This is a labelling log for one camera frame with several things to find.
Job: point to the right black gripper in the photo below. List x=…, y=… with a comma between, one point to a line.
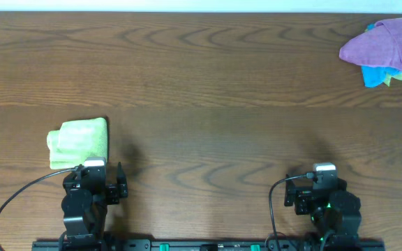
x=303, y=197

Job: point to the purple microfibre cloth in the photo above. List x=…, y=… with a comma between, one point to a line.
x=349, y=52

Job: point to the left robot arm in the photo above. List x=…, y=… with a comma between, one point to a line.
x=85, y=207

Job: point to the blue cloth in pile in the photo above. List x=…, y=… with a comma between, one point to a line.
x=373, y=75

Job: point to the folded light green cloth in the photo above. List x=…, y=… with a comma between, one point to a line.
x=76, y=141

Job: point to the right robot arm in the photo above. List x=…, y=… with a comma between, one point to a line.
x=333, y=210

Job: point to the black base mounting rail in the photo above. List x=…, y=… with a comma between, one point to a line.
x=147, y=245

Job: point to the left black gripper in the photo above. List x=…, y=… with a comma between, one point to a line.
x=107, y=189

